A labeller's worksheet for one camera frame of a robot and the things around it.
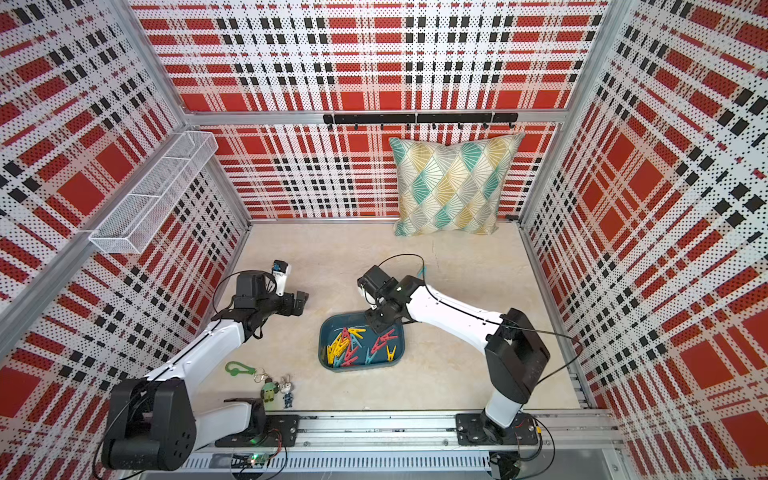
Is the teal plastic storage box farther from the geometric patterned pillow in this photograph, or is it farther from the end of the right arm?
the geometric patterned pillow

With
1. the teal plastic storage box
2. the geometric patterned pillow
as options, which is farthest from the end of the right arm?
the geometric patterned pillow

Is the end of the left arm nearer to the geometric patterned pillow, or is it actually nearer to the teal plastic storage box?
the teal plastic storage box

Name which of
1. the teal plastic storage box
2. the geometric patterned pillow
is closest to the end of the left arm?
the teal plastic storage box

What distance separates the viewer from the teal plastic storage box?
853mm

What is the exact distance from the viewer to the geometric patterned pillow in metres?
0.92

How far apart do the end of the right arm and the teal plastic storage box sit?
161mm

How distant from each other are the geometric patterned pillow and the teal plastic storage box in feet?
1.36

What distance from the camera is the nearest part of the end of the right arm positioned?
59 centimetres

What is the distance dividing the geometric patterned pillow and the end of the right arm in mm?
410
